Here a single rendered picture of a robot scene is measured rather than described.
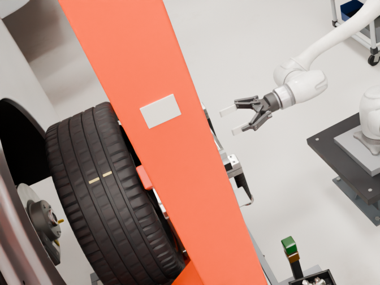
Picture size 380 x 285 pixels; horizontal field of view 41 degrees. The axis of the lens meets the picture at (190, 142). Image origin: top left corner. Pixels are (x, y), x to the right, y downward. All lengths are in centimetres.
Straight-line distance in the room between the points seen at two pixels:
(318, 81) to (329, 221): 86
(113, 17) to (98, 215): 74
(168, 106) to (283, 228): 171
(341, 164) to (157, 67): 160
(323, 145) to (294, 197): 36
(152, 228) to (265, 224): 123
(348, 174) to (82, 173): 129
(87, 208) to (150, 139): 52
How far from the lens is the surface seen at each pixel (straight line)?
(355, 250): 248
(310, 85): 197
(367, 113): 231
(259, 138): 311
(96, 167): 150
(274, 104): 194
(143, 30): 90
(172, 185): 110
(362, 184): 233
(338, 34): 207
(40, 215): 183
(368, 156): 240
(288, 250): 172
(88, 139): 156
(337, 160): 244
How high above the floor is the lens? 201
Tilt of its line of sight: 38 degrees down
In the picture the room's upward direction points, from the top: 22 degrees counter-clockwise
